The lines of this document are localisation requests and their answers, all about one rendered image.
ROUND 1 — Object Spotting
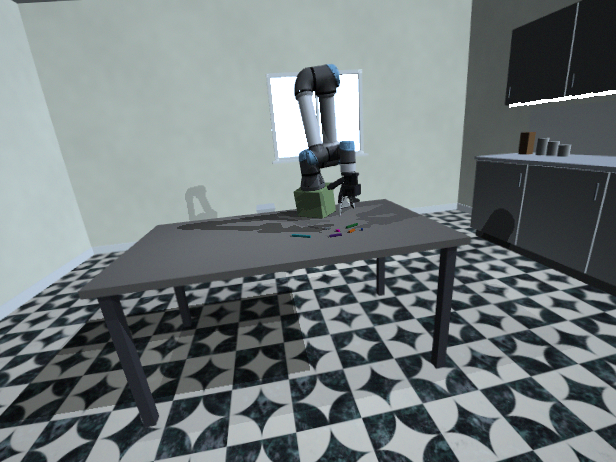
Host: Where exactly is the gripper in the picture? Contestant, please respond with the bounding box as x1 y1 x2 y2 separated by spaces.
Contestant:
338 172 361 216

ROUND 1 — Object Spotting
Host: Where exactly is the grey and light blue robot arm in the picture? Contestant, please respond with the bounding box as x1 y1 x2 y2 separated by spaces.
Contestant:
294 64 356 191

